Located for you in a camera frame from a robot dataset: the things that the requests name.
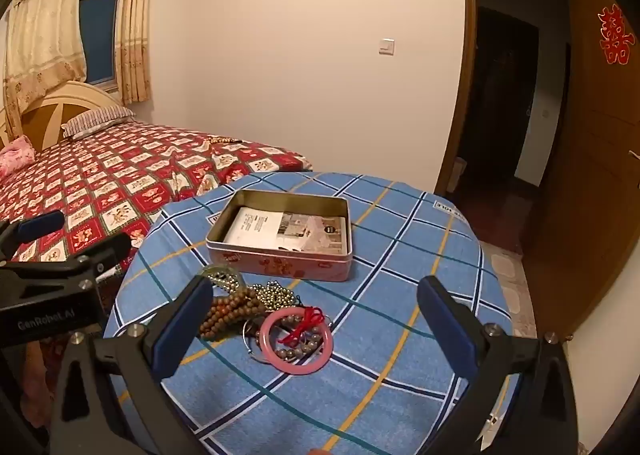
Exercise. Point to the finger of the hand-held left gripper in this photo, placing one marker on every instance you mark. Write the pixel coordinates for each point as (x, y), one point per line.
(112, 250)
(37, 226)

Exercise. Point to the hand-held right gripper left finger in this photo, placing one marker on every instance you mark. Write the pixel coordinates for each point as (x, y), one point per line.
(182, 330)

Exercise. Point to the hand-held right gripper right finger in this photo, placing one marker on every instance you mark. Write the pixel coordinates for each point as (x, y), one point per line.
(445, 330)

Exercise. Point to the silver bangle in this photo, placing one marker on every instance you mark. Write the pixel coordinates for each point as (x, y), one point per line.
(246, 335)

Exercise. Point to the green jade bangle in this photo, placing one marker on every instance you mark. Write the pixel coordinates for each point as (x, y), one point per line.
(220, 269)

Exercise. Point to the pink tin box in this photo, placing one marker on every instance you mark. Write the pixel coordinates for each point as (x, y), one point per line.
(280, 266)

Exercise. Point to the pink bangle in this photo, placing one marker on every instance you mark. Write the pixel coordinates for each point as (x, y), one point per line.
(300, 370)

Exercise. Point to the blue plaid cloth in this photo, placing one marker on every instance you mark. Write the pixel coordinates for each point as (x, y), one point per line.
(390, 285)

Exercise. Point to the pink cloth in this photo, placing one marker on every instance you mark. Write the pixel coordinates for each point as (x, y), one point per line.
(15, 155)

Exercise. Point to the red patterned bedsheet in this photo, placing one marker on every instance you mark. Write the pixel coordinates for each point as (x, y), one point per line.
(125, 170)

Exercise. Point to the striped pillow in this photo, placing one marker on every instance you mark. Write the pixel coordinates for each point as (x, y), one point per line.
(95, 120)

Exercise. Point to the printed paper leaflet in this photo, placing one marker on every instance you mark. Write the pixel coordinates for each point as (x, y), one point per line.
(260, 230)

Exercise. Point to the cream wooden headboard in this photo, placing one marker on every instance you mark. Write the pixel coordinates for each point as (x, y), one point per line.
(60, 100)

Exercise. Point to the wide beige curtain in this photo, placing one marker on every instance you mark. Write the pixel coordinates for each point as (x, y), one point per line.
(45, 35)

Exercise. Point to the window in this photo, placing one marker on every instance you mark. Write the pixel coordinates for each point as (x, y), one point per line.
(100, 35)

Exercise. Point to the narrow beige curtain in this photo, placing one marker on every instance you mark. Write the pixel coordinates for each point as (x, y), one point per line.
(136, 35)

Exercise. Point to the brown wooden door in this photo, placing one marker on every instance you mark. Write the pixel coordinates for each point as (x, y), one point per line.
(590, 160)

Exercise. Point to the red paper door decoration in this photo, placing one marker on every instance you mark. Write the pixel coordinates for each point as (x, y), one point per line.
(616, 35)

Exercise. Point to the wooden door frame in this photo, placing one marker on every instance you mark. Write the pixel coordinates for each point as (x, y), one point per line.
(462, 60)

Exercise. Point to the white light switch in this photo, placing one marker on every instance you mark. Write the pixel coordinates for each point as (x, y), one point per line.
(387, 47)

